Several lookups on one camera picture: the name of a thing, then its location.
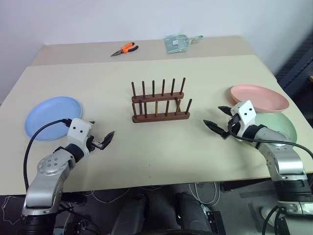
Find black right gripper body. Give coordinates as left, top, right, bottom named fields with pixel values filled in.
left=222, top=113, right=242, bottom=140

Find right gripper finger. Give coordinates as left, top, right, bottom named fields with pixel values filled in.
left=203, top=119, right=229, bottom=140
left=218, top=106, right=233, bottom=118

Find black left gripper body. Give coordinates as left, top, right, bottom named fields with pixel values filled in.
left=86, top=135, right=104, bottom=153

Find wooden dish rack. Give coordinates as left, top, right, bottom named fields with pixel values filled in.
left=131, top=77, right=193, bottom=124

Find pink-red plate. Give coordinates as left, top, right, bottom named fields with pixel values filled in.
left=230, top=84, right=291, bottom=114

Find blue plate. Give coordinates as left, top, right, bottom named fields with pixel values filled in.
left=23, top=96, right=85, bottom=142

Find green plate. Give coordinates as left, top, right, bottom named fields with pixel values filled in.
left=246, top=111, right=298, bottom=149

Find dark rounded shape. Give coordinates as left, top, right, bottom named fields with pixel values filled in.
left=111, top=194, right=148, bottom=235
left=174, top=192, right=211, bottom=235

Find pale green dustpan set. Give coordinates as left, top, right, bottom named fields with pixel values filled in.
left=164, top=34, right=204, bottom=54

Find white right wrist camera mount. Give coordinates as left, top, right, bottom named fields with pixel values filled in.
left=230, top=99, right=259, bottom=138

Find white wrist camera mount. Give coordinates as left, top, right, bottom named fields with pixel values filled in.
left=66, top=118, right=93, bottom=156
left=230, top=99, right=259, bottom=138

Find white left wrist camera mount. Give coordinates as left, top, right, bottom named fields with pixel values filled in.
left=66, top=118, right=93, bottom=156

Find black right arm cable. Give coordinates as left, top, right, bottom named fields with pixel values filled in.
left=227, top=121, right=313, bottom=156

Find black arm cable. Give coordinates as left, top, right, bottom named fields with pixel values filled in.
left=227, top=121, right=313, bottom=156
left=23, top=118, right=73, bottom=194

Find thin white cable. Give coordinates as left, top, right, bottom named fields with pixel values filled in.
left=84, top=185, right=163, bottom=204

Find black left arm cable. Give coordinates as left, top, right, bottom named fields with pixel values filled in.
left=23, top=118, right=73, bottom=194

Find white cable bundle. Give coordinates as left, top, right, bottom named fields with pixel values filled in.
left=187, top=182, right=220, bottom=204

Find orange-handled pliers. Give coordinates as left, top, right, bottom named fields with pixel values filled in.
left=111, top=42, right=139, bottom=57

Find thin white cord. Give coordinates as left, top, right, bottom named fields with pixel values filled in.
left=0, top=195, right=18, bottom=227

